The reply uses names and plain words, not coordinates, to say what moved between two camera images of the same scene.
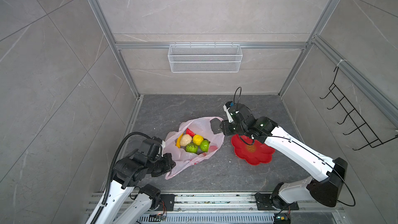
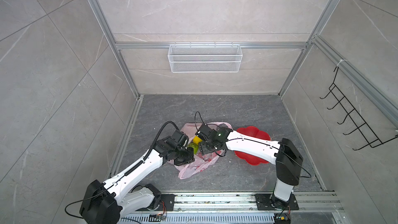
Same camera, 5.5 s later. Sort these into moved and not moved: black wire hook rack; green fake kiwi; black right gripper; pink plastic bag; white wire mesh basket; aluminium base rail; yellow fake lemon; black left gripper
Moved: black left gripper; black right gripper; pink plastic bag
Not moved: aluminium base rail; white wire mesh basket; yellow fake lemon; green fake kiwi; black wire hook rack
